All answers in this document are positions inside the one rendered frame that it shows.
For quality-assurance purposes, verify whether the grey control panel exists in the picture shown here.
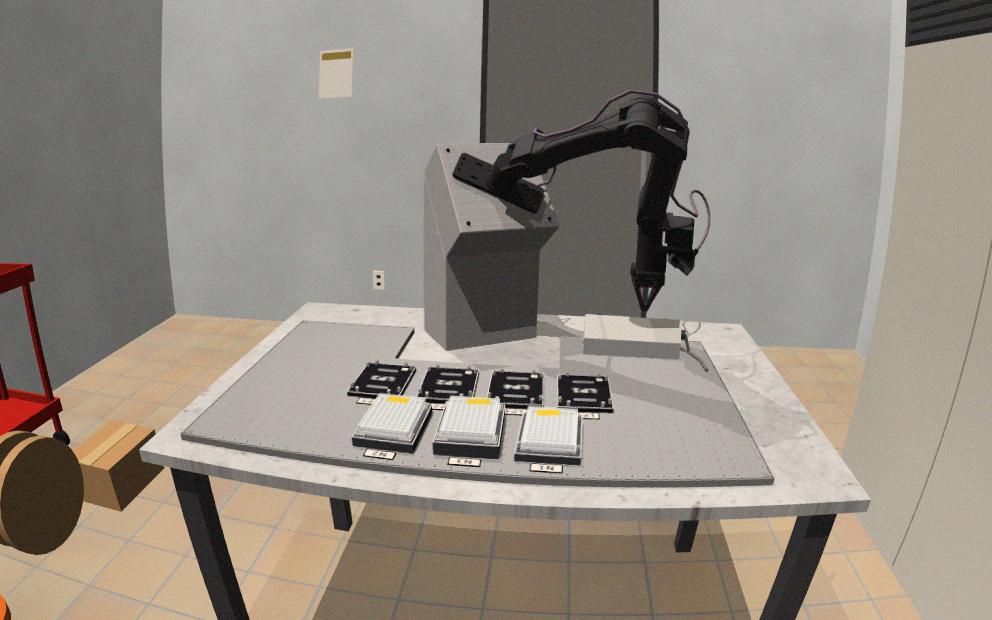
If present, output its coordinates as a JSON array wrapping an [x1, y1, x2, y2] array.
[[583, 314, 709, 372]]

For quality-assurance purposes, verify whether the white multiwell plate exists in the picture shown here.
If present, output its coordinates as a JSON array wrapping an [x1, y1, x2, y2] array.
[[520, 446, 576, 454], [439, 435, 495, 443], [358, 403, 426, 440]]

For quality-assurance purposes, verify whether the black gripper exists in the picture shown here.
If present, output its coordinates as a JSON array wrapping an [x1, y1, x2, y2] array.
[[630, 243, 665, 312]]

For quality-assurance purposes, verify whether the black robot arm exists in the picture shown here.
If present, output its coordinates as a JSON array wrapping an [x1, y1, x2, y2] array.
[[452, 95, 695, 276]]

